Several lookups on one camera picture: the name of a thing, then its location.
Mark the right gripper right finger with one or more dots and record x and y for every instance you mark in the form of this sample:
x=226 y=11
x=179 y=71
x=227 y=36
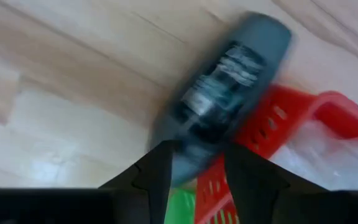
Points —
x=259 y=193

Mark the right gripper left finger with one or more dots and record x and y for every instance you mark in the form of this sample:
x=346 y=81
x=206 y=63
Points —
x=148 y=186

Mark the white cotton assortment clear bag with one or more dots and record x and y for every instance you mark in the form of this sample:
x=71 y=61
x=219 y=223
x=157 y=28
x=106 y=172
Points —
x=322 y=155

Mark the dark grey toiletry bottle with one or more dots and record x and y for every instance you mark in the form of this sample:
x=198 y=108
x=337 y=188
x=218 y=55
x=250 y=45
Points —
x=228 y=77

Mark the green plastic basket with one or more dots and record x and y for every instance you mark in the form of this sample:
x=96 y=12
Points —
x=180 y=208

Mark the red plastic basket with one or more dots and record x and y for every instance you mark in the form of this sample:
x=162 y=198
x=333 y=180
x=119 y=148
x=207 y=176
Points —
x=278 y=115

